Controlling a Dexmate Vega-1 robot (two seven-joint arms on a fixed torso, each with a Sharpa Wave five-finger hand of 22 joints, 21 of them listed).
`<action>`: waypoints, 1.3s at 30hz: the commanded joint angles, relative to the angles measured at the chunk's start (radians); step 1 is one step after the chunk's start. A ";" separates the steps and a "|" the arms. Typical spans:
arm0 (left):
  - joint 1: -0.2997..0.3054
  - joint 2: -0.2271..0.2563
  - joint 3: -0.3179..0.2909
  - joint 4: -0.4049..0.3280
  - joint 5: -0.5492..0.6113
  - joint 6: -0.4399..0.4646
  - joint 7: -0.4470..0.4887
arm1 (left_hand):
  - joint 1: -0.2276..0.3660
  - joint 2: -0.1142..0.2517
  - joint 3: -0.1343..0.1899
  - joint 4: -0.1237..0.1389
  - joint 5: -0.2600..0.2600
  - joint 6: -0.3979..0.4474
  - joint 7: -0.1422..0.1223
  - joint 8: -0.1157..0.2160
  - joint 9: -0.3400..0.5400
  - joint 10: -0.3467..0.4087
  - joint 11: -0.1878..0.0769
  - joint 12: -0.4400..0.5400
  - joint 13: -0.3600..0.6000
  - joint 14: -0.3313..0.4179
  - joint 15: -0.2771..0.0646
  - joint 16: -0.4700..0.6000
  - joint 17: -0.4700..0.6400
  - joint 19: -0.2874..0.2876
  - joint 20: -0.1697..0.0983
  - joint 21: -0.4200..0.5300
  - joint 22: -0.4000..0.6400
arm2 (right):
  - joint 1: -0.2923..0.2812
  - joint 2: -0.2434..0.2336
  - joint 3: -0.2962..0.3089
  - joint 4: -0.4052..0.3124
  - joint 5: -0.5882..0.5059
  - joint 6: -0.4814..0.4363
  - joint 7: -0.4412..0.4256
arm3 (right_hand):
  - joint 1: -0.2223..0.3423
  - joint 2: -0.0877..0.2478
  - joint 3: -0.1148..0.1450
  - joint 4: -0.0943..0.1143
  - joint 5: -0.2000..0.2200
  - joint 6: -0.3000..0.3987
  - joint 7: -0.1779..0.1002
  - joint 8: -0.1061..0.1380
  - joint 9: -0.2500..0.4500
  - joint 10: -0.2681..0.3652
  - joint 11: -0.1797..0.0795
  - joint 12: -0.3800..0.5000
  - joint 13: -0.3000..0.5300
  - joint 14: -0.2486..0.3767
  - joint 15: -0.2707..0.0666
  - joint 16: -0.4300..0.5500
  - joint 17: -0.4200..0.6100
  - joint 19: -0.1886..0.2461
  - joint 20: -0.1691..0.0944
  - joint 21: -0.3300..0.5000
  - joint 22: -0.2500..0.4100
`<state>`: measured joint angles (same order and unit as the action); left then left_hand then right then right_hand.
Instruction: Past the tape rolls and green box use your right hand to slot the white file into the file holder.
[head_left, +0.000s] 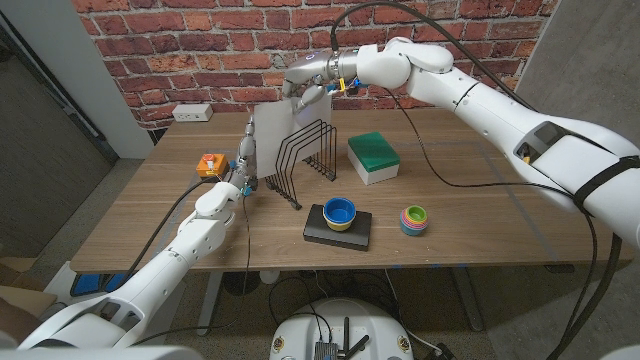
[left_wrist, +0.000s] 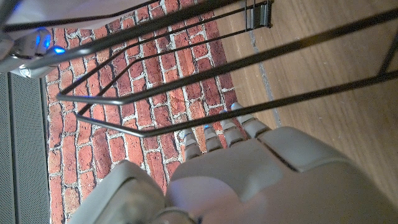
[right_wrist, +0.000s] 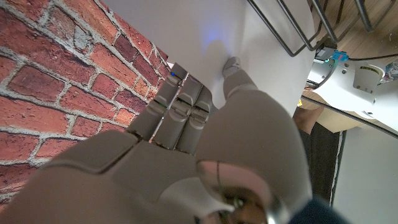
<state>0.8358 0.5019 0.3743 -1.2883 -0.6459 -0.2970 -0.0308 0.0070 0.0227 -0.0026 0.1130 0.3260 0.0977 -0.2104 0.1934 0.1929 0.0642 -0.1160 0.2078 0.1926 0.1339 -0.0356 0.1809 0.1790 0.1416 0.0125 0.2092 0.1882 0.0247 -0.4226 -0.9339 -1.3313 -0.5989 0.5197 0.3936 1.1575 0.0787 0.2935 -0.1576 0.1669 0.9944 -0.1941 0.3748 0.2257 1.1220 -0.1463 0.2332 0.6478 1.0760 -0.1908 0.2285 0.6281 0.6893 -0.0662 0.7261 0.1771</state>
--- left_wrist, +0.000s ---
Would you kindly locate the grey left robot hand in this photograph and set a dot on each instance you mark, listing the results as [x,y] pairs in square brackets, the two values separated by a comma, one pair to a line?
[264,180]

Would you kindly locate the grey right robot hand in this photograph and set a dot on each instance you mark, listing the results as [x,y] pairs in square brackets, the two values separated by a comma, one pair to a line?
[28,56]

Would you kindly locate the white file sheet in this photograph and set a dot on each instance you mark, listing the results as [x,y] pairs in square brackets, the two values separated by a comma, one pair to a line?
[62,11]

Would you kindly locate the brick print backdrop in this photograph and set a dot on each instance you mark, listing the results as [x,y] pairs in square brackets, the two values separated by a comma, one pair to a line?
[149,71]

